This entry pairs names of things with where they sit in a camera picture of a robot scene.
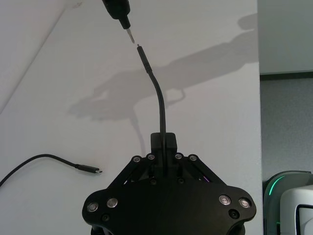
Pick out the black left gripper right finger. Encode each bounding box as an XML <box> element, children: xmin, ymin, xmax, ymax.
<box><xmin>163</xmin><ymin>132</ymin><xmax>223</xmax><ymax>189</ymax></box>

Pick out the black cable with flat plug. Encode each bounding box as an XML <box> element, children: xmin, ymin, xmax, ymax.
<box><xmin>0</xmin><ymin>153</ymin><xmax>103</xmax><ymax>189</ymax></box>

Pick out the black cable with straight plug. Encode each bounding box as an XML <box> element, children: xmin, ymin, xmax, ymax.
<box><xmin>136</xmin><ymin>43</ymin><xmax>170</xmax><ymax>177</ymax></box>

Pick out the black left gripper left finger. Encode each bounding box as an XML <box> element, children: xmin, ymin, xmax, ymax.
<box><xmin>107</xmin><ymin>132</ymin><xmax>163</xmax><ymax>189</ymax></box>

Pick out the white table cloth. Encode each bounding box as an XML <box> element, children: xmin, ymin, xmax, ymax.
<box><xmin>0</xmin><ymin>0</ymin><xmax>261</xmax><ymax>235</ymax></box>

